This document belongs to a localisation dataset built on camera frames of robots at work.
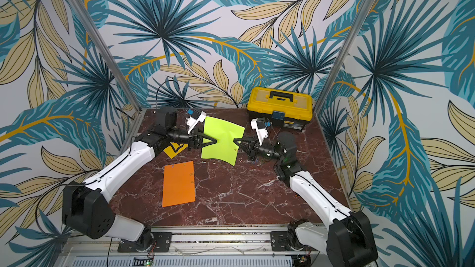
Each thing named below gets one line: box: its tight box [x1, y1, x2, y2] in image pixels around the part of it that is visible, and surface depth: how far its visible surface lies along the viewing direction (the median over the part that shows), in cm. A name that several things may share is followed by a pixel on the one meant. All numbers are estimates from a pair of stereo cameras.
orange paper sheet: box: [162, 160, 197, 208], surface depth 92 cm
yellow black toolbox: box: [246, 86, 314, 131], surface depth 103 cm
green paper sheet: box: [201, 116, 246, 167], surface depth 70 cm
